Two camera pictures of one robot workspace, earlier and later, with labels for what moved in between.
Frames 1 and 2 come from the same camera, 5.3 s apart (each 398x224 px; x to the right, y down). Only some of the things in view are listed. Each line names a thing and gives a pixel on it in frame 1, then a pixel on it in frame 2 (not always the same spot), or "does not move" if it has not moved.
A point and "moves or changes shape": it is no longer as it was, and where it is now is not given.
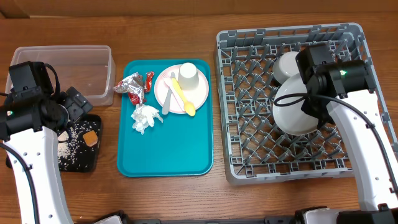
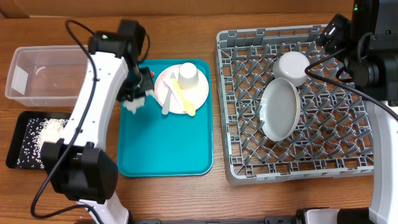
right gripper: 307,109 → 329,39
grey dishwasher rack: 257,149 does not move
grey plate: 288,102 moves or changes shape
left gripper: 75,102 → 147,84
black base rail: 121,218 does not move
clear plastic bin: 89,68 does not move
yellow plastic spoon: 189,107 does not move
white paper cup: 188,77 does not move
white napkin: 144,116 → 134,105
